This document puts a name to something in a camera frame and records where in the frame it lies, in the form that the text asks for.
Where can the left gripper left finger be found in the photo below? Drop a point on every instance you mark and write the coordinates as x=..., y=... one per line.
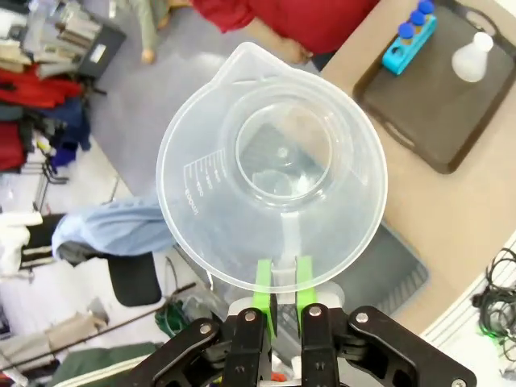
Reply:
x=246, y=350

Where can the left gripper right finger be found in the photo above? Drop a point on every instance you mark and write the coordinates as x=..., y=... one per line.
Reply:
x=322, y=350

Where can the clear plastic measuring cup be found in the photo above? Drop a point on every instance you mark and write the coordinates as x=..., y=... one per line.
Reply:
x=201, y=121

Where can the white plastic flask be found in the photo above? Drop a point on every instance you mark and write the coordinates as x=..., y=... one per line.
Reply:
x=469, y=60

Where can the orange tube blue cap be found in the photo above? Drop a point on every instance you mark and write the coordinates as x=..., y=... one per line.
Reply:
x=406, y=30
x=425, y=5
x=418, y=18

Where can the grey basket holding cups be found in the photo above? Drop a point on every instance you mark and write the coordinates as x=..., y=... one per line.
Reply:
x=399, y=274

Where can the black chair seat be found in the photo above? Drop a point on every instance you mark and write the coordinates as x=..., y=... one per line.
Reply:
x=135, y=280

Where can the dark green cloth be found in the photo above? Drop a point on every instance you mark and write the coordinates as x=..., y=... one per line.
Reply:
x=101, y=363

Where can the light blue cloth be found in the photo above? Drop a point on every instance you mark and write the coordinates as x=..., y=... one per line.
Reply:
x=109, y=225

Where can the white black-striped cloth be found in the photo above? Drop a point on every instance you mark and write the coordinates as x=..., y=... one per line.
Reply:
x=20, y=242

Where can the dark brown serving tray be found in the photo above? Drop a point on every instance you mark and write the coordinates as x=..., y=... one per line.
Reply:
x=423, y=121

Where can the blue test tube rack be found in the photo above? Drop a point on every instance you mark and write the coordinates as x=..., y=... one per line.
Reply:
x=407, y=56

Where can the person in red jacket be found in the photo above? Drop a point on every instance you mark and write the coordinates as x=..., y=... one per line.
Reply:
x=306, y=20

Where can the mannequin arm green sleeve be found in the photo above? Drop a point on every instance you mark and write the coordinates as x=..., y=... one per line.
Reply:
x=148, y=32

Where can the dark grey storage bin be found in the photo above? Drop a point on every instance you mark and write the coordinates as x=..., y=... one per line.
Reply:
x=101, y=44

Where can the red hanging garment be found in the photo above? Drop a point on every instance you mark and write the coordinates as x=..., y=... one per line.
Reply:
x=32, y=86

